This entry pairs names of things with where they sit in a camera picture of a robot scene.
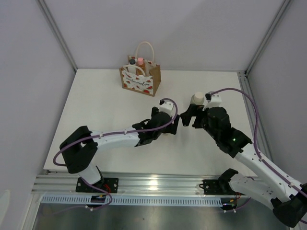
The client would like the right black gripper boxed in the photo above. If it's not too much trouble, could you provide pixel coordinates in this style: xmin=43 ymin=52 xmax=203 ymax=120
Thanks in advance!
xmin=180 ymin=104 xmax=220 ymax=141

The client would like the green bottle white cap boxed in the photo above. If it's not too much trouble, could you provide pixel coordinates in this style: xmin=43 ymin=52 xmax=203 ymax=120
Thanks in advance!
xmin=190 ymin=92 xmax=204 ymax=105

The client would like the orange bottle pink cap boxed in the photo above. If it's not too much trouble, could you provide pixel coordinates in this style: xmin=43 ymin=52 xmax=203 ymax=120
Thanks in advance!
xmin=136 ymin=57 xmax=146 ymax=76

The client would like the small jar dark lid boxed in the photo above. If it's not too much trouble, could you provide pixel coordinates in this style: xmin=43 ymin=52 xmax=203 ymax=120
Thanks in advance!
xmin=127 ymin=58 xmax=136 ymax=74

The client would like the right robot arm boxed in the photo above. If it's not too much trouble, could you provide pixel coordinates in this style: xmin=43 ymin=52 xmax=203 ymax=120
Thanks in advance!
xmin=180 ymin=104 xmax=307 ymax=228

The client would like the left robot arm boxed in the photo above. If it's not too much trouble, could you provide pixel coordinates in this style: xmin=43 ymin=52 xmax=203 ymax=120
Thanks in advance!
xmin=59 ymin=101 xmax=179 ymax=192

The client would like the watermelon print canvas bag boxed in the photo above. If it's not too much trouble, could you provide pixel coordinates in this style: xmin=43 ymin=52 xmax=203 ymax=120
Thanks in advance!
xmin=119 ymin=41 xmax=161 ymax=97

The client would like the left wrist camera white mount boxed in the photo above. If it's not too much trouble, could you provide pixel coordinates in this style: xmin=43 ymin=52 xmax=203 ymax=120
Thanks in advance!
xmin=158 ymin=99 xmax=176 ymax=118

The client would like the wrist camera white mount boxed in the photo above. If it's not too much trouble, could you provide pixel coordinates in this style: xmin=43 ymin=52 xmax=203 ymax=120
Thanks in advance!
xmin=158 ymin=99 xmax=176 ymax=118
xmin=204 ymin=92 xmax=222 ymax=109

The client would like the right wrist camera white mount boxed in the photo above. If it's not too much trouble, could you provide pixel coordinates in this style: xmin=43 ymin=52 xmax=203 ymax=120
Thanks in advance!
xmin=204 ymin=92 xmax=222 ymax=109

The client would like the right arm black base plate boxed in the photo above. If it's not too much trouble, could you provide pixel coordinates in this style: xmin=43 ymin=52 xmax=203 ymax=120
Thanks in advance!
xmin=199 ymin=179 xmax=236 ymax=195

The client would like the right side aluminium rail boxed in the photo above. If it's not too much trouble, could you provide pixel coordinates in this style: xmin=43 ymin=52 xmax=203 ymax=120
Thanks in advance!
xmin=237 ymin=70 xmax=273 ymax=161

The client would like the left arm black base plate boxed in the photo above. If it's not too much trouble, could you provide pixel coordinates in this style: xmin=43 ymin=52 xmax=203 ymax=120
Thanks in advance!
xmin=75 ymin=177 xmax=119 ymax=193

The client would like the aluminium mounting rail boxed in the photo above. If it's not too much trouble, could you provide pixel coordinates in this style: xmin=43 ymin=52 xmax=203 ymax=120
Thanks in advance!
xmin=32 ymin=171 xmax=218 ymax=196

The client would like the white slotted cable duct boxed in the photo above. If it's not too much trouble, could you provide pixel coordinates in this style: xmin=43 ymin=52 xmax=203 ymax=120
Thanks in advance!
xmin=41 ymin=195 xmax=223 ymax=207

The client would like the right aluminium frame post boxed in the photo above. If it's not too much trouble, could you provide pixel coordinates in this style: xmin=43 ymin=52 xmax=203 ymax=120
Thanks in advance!
xmin=245 ymin=0 xmax=294 ymax=77

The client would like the aluminium frame post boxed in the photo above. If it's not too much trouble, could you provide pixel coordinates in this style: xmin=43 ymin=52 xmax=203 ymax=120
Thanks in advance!
xmin=36 ymin=0 xmax=78 ymax=73
xmin=245 ymin=0 xmax=294 ymax=77

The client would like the left aluminium frame post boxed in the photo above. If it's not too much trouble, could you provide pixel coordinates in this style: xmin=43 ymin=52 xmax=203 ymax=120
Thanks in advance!
xmin=36 ymin=0 xmax=78 ymax=73

